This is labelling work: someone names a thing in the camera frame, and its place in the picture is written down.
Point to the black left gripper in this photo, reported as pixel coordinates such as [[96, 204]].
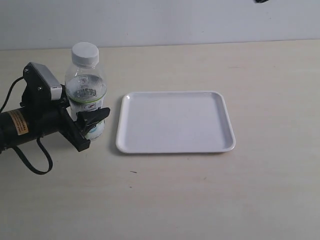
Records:
[[86, 121]]

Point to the clear plastic lime drink bottle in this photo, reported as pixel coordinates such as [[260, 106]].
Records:
[[85, 88]]

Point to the white bottle cap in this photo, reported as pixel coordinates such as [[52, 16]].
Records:
[[85, 55]]

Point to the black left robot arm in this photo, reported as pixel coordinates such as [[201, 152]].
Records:
[[42, 112]]

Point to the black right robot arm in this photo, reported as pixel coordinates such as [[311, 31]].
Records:
[[128, 23]]

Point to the white plastic tray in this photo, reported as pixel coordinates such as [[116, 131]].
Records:
[[174, 122]]

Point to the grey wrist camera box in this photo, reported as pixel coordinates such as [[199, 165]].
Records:
[[52, 84]]

